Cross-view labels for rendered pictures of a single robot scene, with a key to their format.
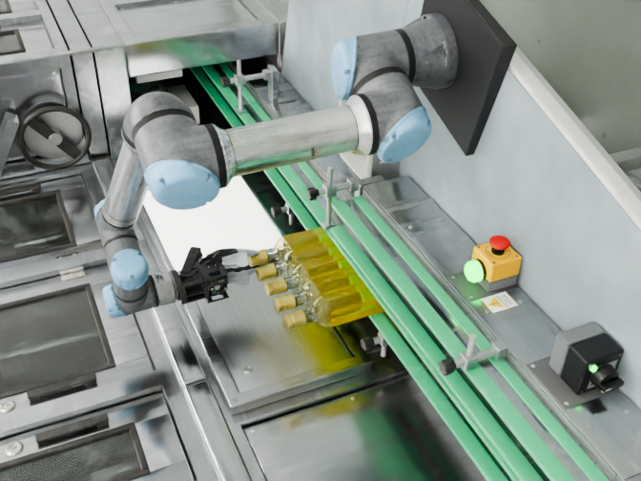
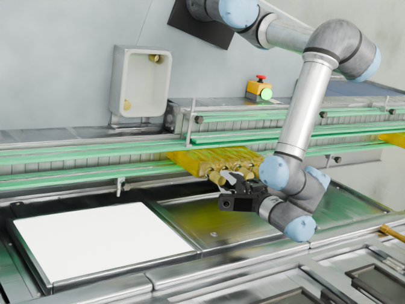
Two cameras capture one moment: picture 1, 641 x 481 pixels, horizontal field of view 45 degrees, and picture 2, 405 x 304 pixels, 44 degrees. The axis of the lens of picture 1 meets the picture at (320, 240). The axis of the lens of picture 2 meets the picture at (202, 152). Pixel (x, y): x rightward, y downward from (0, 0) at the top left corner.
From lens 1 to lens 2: 2.47 m
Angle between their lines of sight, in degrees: 89
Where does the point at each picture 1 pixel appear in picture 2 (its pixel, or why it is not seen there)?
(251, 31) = not seen: outside the picture
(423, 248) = (241, 105)
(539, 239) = (267, 65)
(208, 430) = (339, 233)
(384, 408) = (273, 192)
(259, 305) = (219, 215)
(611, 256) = not seen: hidden behind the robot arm
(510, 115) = not seen: hidden behind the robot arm
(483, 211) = (232, 76)
